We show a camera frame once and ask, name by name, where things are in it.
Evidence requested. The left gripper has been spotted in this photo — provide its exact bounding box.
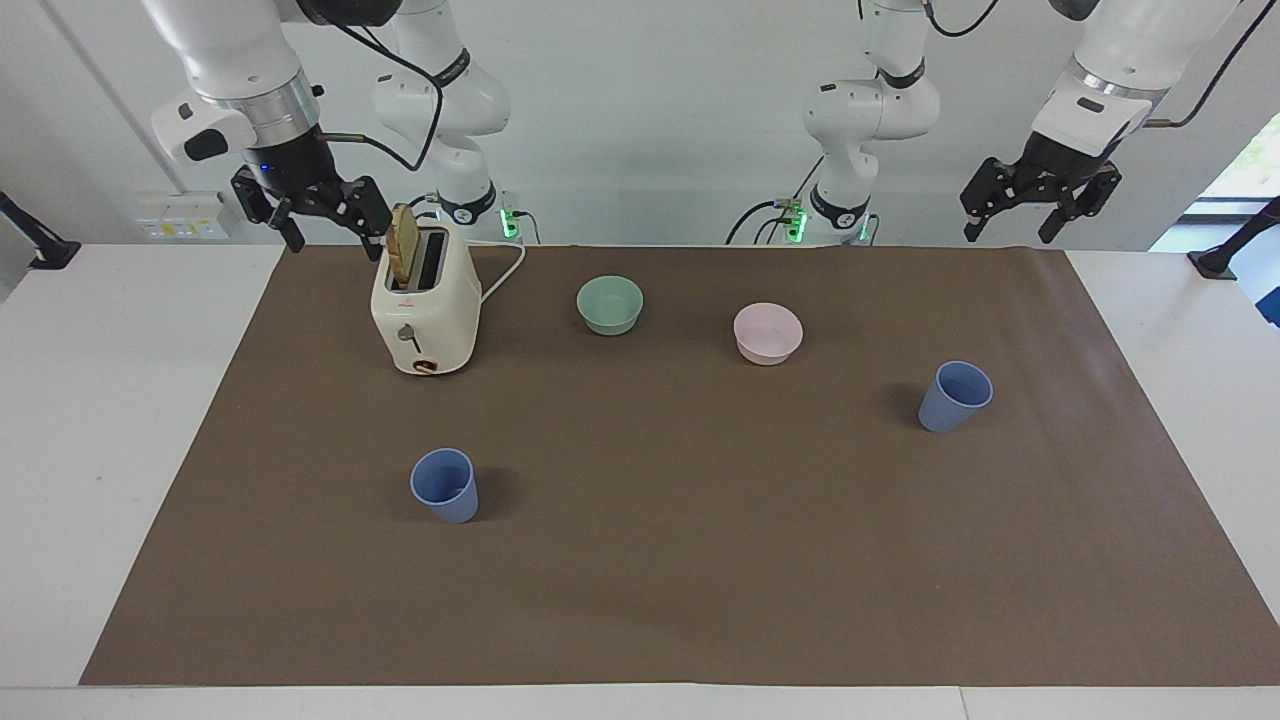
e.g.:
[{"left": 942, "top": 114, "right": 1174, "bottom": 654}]
[{"left": 959, "top": 130, "right": 1124, "bottom": 246}]

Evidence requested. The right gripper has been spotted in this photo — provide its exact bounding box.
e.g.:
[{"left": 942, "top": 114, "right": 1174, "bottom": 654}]
[{"left": 231, "top": 124, "right": 394, "bottom": 262}]

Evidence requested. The toast slice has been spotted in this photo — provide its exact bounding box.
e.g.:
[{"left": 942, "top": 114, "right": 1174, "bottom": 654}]
[{"left": 386, "top": 203, "right": 422, "bottom": 288}]

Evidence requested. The cream white toaster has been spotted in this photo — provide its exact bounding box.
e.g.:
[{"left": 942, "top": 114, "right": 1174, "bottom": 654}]
[{"left": 370, "top": 216, "right": 484, "bottom": 378}]

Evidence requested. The black stand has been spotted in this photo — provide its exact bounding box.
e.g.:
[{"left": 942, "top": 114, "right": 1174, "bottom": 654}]
[
  {"left": 1187, "top": 195, "right": 1280, "bottom": 282},
  {"left": 0, "top": 189, "right": 82, "bottom": 272}
]

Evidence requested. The blue cup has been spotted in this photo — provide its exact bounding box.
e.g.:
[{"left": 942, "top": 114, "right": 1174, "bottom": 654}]
[
  {"left": 917, "top": 360, "right": 995, "bottom": 435},
  {"left": 409, "top": 447, "right": 481, "bottom": 525}
]

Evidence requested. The pink bowl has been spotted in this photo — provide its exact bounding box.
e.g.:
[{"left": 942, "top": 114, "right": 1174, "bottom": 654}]
[{"left": 732, "top": 302, "right": 805, "bottom": 367}]

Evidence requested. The green bowl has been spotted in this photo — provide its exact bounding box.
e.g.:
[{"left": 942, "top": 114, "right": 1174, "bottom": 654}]
[{"left": 575, "top": 275, "right": 646, "bottom": 338}]

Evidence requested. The black cable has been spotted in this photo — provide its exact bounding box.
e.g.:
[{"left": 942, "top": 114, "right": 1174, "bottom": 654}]
[
  {"left": 920, "top": 0, "right": 1002, "bottom": 39},
  {"left": 322, "top": 14, "right": 447, "bottom": 174},
  {"left": 1142, "top": 0, "right": 1280, "bottom": 131},
  {"left": 726, "top": 197, "right": 803, "bottom": 247}
]

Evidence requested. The white wall socket box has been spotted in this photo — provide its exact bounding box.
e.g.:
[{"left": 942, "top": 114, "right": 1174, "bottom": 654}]
[{"left": 134, "top": 191, "right": 232, "bottom": 242}]

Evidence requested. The white toaster cord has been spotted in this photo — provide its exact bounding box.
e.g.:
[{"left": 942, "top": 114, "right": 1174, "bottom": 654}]
[{"left": 464, "top": 238, "right": 528, "bottom": 305}]

